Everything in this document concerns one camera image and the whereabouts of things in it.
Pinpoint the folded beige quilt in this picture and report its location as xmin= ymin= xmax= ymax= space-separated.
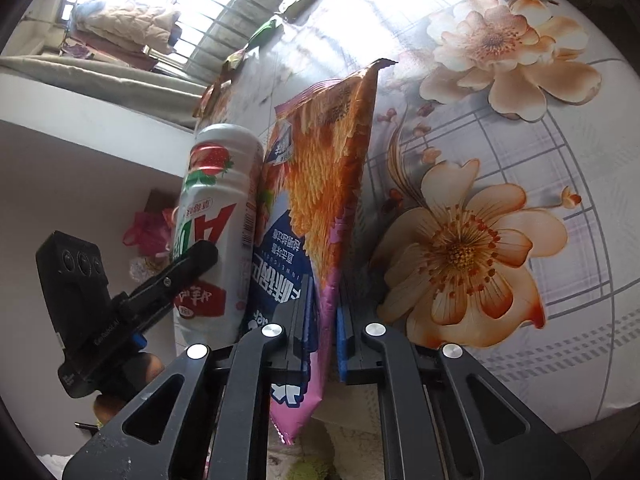
xmin=75 ymin=2 xmax=183 ymax=57

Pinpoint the orange purple snack bag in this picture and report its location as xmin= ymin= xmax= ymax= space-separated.
xmin=240 ymin=58 xmax=398 ymax=446

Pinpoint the pink plastic bag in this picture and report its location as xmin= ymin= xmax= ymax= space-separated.
xmin=122 ymin=210 xmax=177 ymax=257

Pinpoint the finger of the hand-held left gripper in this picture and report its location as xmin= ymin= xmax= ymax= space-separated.
xmin=117 ymin=240 xmax=221 ymax=336

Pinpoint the yellow green snack packet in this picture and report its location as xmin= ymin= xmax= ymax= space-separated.
xmin=222 ymin=50 xmax=249 ymax=74

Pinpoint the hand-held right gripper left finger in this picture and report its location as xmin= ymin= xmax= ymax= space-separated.
xmin=62 ymin=280 xmax=316 ymax=480

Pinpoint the orange brown snack packet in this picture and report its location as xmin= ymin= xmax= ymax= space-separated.
xmin=192 ymin=77 xmax=236 ymax=122

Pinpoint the bright green snack packet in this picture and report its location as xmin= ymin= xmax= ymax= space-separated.
xmin=247 ymin=17 xmax=284 ymax=49

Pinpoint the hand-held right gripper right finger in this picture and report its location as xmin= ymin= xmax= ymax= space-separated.
xmin=336 ymin=280 xmax=586 ymax=480

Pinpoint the floral tablecloth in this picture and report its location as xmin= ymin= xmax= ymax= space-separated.
xmin=195 ymin=0 xmax=621 ymax=433

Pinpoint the person's left hand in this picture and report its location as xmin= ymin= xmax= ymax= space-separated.
xmin=92 ymin=352 xmax=166 ymax=428

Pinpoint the white plastic drink bottle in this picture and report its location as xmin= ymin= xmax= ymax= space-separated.
xmin=172 ymin=124 xmax=265 ymax=346

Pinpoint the beige curtain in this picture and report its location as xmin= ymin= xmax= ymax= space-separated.
xmin=0 ymin=55 xmax=201 ymax=132

